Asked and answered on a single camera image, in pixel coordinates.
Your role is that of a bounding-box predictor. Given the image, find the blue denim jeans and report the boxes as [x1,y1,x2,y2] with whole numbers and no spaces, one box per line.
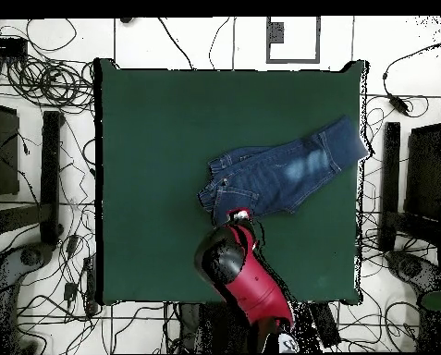
[196,115,370,227]

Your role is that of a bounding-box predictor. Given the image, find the black flat box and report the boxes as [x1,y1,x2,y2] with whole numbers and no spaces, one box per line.
[0,36,29,58]

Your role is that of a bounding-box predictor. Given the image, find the dark green table cloth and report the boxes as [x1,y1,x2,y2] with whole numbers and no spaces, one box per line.
[93,57,369,306]

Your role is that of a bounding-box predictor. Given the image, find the black stand leg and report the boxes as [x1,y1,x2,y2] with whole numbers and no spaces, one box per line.
[0,110,65,246]
[379,121,441,252]

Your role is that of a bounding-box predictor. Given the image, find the slim black power strip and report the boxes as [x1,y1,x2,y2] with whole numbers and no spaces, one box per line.
[82,254,100,315]

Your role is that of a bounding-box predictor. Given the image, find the grey chair base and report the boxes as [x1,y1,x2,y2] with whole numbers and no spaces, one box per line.
[386,251,441,297]
[0,241,56,354]

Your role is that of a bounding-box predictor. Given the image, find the black square case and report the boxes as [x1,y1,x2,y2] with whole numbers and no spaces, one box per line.
[403,123,441,223]
[0,102,21,197]

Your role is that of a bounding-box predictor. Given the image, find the black power adapter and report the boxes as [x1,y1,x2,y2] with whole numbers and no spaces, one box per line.
[387,93,411,116]

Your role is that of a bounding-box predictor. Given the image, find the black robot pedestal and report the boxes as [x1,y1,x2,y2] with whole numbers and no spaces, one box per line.
[178,302,254,354]

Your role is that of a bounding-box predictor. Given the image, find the coiled black cable bundle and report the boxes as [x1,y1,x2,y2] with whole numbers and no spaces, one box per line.
[5,55,95,112]

